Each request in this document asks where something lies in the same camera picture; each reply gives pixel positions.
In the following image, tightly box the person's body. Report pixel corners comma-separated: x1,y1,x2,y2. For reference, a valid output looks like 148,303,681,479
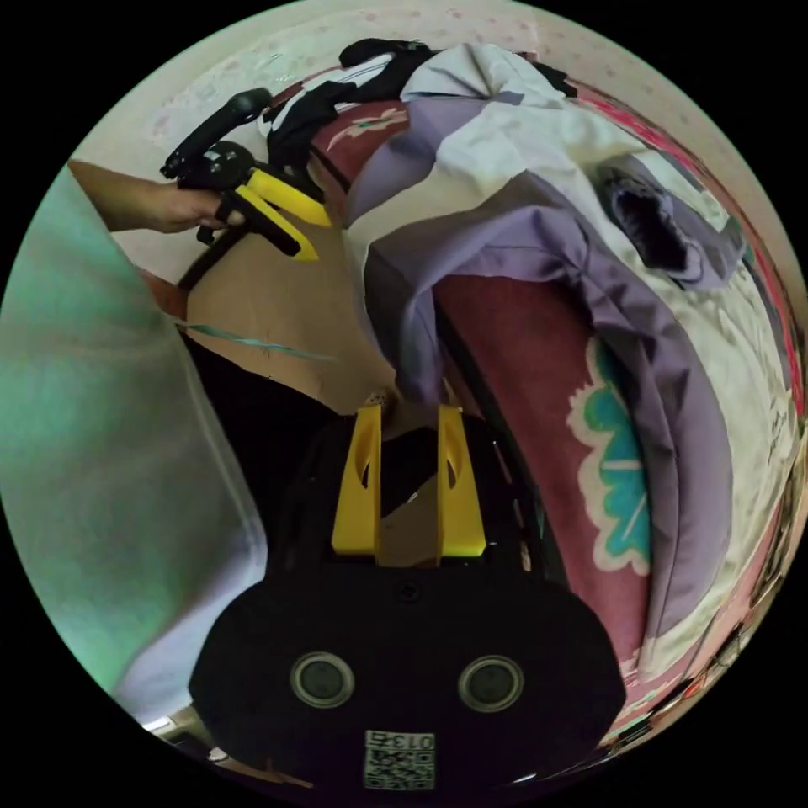
0,162,271,727

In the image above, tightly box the white jacket with purple lining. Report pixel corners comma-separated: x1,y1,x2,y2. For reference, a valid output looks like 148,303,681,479
343,40,803,686

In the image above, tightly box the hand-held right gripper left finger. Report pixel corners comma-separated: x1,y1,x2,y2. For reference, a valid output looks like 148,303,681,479
331,405,383,556

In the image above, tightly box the pile of clothes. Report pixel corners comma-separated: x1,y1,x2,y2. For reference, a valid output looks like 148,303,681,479
260,37,579,167

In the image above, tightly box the person's left hand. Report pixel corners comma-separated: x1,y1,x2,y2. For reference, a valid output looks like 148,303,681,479
143,179,247,236

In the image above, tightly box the brown carton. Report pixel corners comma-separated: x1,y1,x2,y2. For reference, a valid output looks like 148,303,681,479
186,217,443,569

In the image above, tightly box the person's left forearm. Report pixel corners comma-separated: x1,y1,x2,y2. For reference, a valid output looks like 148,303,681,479
66,159,167,235

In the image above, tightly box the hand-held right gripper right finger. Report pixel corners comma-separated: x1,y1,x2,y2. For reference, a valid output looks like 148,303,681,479
437,403,487,559

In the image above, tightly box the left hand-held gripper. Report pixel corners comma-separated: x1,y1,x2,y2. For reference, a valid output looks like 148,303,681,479
161,141,334,291

